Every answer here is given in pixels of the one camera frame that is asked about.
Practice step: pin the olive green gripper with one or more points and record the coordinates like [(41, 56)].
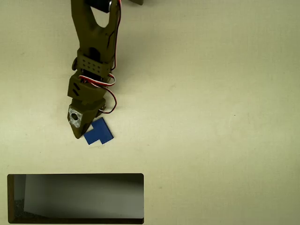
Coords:
[(86, 116)]

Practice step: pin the blue T-shaped block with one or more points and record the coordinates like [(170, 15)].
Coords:
[(99, 132)]

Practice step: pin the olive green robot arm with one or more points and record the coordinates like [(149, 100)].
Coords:
[(89, 42)]

